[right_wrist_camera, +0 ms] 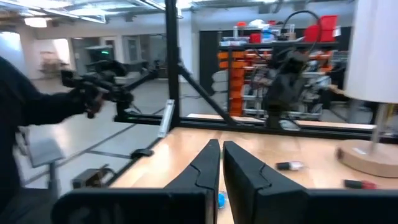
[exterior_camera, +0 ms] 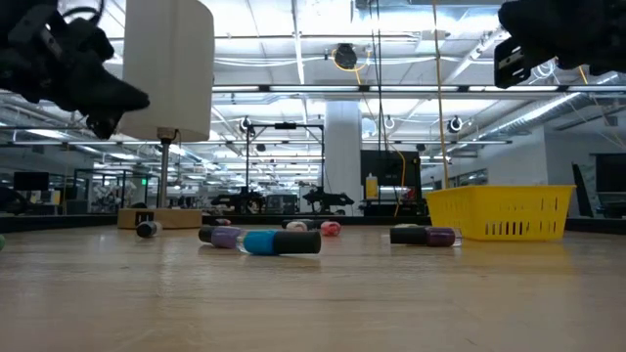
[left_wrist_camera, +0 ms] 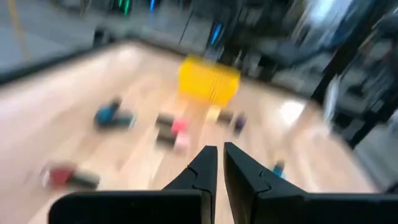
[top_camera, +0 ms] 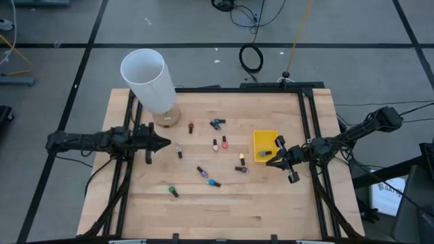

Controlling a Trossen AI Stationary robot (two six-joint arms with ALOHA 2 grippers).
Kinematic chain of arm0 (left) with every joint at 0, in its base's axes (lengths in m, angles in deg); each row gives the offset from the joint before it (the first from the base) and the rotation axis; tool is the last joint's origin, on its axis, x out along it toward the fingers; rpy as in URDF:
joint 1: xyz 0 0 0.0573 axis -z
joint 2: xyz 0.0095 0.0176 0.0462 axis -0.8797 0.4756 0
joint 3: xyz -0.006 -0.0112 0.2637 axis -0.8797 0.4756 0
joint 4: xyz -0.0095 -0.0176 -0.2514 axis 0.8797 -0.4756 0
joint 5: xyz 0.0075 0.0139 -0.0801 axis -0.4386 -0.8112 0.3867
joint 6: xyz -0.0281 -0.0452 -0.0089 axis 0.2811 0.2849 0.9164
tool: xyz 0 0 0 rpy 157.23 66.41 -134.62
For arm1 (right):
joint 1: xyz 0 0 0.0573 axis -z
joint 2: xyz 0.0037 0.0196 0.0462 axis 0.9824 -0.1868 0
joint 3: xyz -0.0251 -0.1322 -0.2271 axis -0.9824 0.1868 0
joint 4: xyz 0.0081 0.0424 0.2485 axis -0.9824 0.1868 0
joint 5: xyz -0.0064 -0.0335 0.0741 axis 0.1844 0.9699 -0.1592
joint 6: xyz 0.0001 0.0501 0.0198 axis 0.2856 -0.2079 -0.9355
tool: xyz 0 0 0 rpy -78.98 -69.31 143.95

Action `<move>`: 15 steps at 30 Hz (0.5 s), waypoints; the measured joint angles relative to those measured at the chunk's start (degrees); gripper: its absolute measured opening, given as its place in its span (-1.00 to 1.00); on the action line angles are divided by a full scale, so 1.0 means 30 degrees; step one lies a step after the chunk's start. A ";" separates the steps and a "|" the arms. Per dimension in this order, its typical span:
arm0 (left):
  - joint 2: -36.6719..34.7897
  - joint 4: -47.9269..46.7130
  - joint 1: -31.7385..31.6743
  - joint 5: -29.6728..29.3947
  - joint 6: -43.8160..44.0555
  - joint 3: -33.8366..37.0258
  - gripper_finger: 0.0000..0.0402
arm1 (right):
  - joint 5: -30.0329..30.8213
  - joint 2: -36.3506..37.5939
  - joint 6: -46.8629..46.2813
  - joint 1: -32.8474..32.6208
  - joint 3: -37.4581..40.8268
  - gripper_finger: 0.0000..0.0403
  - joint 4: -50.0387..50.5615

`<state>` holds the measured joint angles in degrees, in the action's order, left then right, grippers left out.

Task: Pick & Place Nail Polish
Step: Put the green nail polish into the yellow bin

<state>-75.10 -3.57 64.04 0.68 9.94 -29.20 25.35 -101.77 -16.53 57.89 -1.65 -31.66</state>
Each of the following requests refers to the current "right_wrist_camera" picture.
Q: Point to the silver metal bracket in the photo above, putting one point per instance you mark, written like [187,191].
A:
[166,118]

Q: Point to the red storage bins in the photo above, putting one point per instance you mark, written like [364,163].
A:
[323,29]

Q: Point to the black table edge clamp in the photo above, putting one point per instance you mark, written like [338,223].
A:
[141,153]

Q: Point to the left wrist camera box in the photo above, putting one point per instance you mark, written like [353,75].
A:
[295,59]

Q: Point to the white shade wooden base lamp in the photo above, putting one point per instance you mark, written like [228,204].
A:
[373,46]

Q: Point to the shelf rack with orange bins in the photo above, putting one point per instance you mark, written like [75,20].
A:
[236,74]

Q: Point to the black aluminium table frame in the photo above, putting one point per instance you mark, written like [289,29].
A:
[172,62]

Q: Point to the black table-level camera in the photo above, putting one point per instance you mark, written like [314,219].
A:
[93,178]

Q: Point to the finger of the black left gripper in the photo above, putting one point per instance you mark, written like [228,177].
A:
[275,91]
[295,90]

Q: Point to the light blue nail polish bottle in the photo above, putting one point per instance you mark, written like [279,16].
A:
[221,199]

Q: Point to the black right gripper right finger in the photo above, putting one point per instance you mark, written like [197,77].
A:
[270,205]

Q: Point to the person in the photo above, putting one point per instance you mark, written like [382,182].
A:
[18,102]

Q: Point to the red nail polish bottle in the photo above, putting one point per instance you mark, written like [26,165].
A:
[363,184]

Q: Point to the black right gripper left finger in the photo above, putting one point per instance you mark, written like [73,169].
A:
[174,205]

